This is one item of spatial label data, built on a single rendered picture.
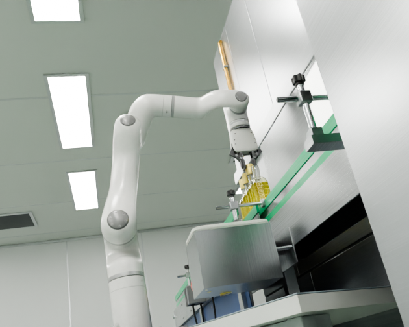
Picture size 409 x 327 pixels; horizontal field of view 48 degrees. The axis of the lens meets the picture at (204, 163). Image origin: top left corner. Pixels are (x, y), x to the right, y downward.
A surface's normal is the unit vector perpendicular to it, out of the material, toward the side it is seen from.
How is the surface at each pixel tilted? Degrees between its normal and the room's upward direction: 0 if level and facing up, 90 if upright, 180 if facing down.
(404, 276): 90
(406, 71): 90
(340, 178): 90
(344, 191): 90
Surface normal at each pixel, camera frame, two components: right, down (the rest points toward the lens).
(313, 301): 0.58, -0.43
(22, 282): 0.17, -0.44
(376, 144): -0.97, 0.08
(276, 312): -0.80, -0.11
